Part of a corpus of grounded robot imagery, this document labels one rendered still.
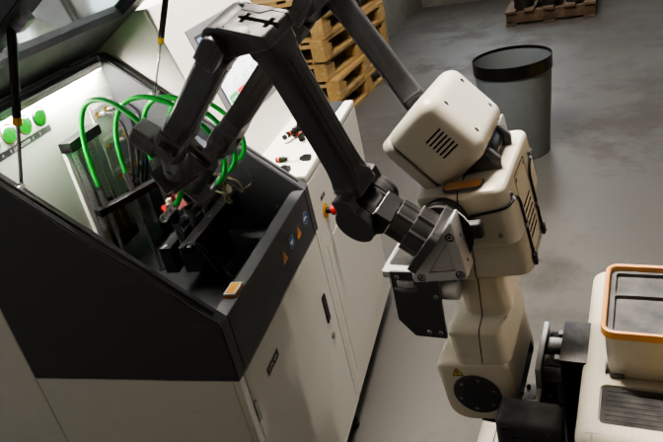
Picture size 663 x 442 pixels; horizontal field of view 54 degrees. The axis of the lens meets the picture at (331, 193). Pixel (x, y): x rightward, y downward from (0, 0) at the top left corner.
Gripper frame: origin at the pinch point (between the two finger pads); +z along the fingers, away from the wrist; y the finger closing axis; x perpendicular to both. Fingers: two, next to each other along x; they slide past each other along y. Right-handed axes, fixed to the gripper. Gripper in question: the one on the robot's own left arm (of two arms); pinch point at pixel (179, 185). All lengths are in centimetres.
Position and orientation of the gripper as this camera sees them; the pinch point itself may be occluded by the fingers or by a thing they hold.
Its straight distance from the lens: 160.0
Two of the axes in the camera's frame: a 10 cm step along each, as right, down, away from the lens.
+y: -7.5, 5.7, -3.4
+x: 6.5, 7.4, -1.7
